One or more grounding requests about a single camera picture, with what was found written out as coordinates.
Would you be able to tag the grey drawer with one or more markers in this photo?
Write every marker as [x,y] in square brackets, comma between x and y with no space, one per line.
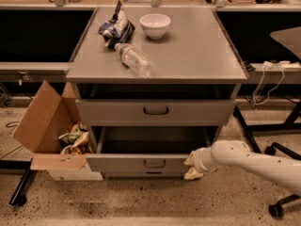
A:
[157,174]
[126,112]
[147,149]

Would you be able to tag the clear plastic water bottle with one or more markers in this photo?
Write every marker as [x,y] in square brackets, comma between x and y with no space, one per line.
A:
[134,59]

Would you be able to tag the white ceramic bowl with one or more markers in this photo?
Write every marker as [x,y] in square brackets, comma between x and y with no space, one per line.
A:
[155,25]

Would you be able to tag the blue white chip bag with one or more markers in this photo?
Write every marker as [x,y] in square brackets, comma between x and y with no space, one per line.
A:
[118,29]

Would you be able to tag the snack wrappers in box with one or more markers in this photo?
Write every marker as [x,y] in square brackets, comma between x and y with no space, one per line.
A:
[77,141]

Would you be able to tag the grey drawer cabinet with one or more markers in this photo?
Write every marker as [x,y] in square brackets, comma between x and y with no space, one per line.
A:
[193,61]

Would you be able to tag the grey bottom drawer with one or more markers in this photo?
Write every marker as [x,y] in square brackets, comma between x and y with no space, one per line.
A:
[157,174]

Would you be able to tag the brown cardboard box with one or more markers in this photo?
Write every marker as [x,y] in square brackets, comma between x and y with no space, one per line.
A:
[49,116]

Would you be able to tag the black office chair base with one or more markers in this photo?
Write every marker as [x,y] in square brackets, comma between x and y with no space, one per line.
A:
[288,169]

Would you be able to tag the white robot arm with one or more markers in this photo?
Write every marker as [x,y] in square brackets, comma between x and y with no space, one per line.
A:
[236,153]

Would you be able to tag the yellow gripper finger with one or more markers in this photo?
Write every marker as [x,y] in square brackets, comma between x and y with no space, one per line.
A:
[192,174]
[189,161]

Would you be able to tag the black table leg frame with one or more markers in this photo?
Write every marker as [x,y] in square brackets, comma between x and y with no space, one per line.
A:
[288,126]

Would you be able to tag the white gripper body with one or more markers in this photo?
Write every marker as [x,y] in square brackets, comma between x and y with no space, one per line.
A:
[198,161]

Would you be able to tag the black left stand leg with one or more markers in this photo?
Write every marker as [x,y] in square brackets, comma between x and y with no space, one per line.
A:
[18,197]

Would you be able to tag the grey top drawer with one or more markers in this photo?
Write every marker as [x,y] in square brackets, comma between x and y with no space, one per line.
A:
[126,112]

